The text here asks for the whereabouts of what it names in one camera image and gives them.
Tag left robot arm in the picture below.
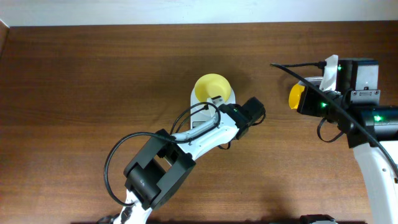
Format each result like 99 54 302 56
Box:
99 96 266 223

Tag right black camera cable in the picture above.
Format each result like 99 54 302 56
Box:
269 61 398 180

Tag yellow measuring scoop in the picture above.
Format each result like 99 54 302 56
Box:
289 84 305 110

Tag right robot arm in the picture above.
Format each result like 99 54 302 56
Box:
289 55 397 223

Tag yellow plastic bowl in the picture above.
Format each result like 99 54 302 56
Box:
193 73 232 102

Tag clear plastic bean container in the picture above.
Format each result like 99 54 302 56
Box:
297 77 323 88

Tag white digital kitchen scale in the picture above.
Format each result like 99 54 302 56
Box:
190 89 236 129

